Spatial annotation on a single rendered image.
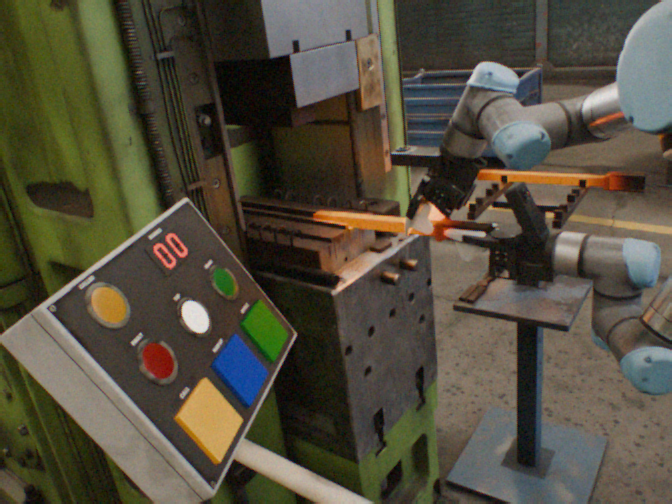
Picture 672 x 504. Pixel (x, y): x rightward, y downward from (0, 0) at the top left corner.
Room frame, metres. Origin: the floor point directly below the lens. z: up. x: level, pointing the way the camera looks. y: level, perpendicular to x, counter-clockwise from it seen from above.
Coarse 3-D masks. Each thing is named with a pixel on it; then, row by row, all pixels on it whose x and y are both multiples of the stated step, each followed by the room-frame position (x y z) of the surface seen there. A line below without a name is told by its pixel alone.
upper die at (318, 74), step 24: (336, 48) 1.21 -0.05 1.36; (216, 72) 1.24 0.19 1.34; (240, 72) 1.20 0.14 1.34; (264, 72) 1.16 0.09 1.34; (288, 72) 1.12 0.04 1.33; (312, 72) 1.15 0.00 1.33; (336, 72) 1.21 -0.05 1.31; (240, 96) 1.21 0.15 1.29; (264, 96) 1.16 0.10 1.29; (288, 96) 1.12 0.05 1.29; (312, 96) 1.15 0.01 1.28
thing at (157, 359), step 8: (152, 344) 0.60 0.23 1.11; (160, 344) 0.61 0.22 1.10; (144, 352) 0.58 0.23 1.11; (152, 352) 0.59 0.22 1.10; (160, 352) 0.60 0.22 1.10; (168, 352) 0.61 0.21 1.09; (144, 360) 0.57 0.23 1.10; (152, 360) 0.58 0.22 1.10; (160, 360) 0.59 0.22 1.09; (168, 360) 0.60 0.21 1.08; (152, 368) 0.57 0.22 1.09; (160, 368) 0.58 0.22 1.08; (168, 368) 0.59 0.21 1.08; (160, 376) 0.57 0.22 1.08; (168, 376) 0.58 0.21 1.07
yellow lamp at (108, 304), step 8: (104, 288) 0.61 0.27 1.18; (96, 296) 0.60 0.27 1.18; (104, 296) 0.60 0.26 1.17; (112, 296) 0.61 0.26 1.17; (120, 296) 0.62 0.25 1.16; (96, 304) 0.59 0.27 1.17; (104, 304) 0.59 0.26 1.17; (112, 304) 0.60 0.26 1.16; (120, 304) 0.61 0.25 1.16; (96, 312) 0.58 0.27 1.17; (104, 312) 0.59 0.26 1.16; (112, 312) 0.59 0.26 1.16; (120, 312) 0.60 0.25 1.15; (112, 320) 0.59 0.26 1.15; (120, 320) 0.59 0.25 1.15
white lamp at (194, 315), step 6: (186, 306) 0.69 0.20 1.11; (192, 306) 0.69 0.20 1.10; (198, 306) 0.70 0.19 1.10; (186, 312) 0.68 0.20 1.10; (192, 312) 0.68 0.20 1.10; (198, 312) 0.69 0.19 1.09; (204, 312) 0.70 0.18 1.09; (186, 318) 0.67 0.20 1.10; (192, 318) 0.68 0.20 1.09; (198, 318) 0.68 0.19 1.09; (204, 318) 0.69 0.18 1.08; (192, 324) 0.67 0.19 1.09; (198, 324) 0.68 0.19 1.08; (204, 324) 0.68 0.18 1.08; (198, 330) 0.67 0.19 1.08; (204, 330) 0.68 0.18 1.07
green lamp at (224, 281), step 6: (216, 270) 0.78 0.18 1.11; (222, 270) 0.79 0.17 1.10; (216, 276) 0.77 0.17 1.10; (222, 276) 0.78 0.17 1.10; (228, 276) 0.79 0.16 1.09; (216, 282) 0.76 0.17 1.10; (222, 282) 0.77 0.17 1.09; (228, 282) 0.78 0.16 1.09; (234, 282) 0.80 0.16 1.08; (222, 288) 0.76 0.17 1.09; (228, 288) 0.77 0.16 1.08; (234, 288) 0.79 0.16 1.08; (228, 294) 0.77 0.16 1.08
